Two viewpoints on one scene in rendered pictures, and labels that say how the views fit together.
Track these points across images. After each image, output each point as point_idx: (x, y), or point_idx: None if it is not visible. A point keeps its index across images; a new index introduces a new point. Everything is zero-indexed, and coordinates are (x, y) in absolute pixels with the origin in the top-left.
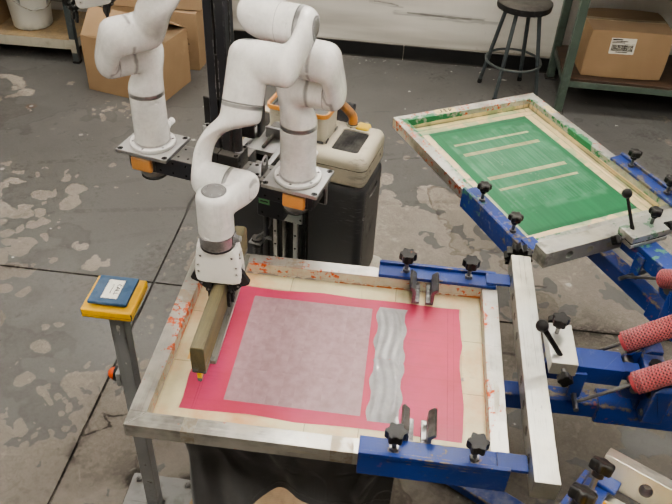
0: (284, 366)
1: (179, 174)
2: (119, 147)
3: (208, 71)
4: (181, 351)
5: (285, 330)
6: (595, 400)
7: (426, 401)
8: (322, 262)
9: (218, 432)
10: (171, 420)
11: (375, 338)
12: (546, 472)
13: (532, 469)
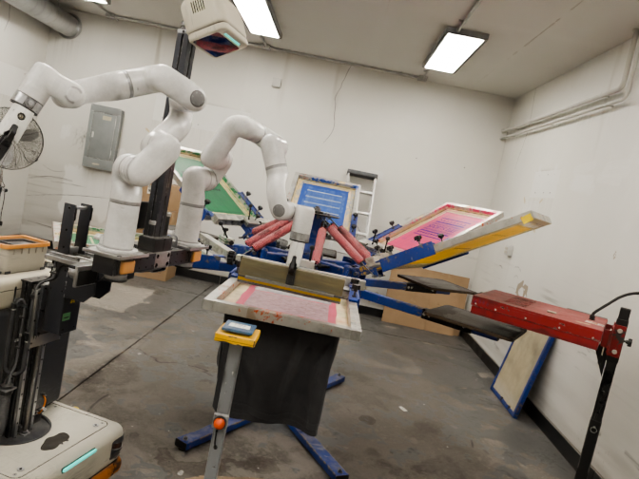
0: (300, 309)
1: (142, 267)
2: (119, 256)
3: (165, 176)
4: None
5: (273, 304)
6: None
7: None
8: (224, 282)
9: (357, 317)
10: (354, 323)
11: (278, 294)
12: (360, 279)
13: (359, 281)
